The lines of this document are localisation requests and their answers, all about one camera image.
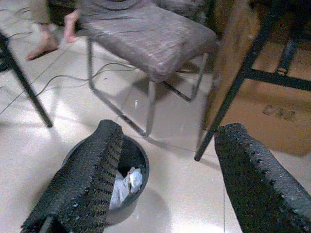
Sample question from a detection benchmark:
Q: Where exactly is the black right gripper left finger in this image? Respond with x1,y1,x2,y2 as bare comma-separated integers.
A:
20,119,124,233

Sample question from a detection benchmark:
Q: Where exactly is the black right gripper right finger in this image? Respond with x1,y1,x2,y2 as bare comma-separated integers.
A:
214,123,311,233

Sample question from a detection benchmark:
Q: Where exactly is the white crumpled trash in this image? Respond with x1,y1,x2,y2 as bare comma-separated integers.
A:
109,166,143,211

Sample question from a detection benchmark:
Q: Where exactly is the black round rubbish bin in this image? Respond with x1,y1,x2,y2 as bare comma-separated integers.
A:
62,134,150,219

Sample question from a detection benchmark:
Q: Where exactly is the printed brown cardboard box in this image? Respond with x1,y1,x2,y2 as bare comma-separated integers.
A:
218,36,311,157

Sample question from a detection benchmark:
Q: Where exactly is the black white-table leg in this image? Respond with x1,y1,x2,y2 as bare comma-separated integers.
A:
0,30,53,129

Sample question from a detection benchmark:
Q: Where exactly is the person in khaki trousers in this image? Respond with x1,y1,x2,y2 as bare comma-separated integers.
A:
25,0,82,61

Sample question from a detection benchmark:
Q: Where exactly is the brown woven fabric chair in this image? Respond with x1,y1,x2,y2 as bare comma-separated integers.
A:
75,0,222,138

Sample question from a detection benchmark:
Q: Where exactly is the brown wooden board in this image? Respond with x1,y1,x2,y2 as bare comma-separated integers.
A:
204,0,260,132

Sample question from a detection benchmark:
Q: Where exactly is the black metal frame leg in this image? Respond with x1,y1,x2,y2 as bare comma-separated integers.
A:
194,0,311,162

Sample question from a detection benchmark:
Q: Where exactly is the grey floor cable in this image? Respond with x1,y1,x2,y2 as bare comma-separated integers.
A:
36,62,139,95

